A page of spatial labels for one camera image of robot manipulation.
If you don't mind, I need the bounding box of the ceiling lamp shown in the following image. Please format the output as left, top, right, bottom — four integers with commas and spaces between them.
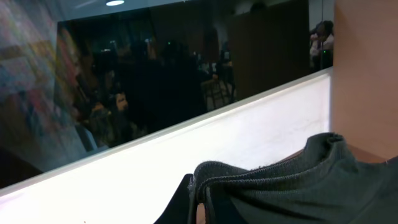
106, 0, 125, 6

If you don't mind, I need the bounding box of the dark glass window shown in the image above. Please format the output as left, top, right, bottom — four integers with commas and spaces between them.
1, 0, 335, 188

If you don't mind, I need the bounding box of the black polo shirt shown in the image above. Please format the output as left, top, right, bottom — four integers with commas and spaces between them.
188, 133, 397, 223

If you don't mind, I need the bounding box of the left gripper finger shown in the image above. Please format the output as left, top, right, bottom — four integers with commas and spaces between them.
154, 174, 197, 224

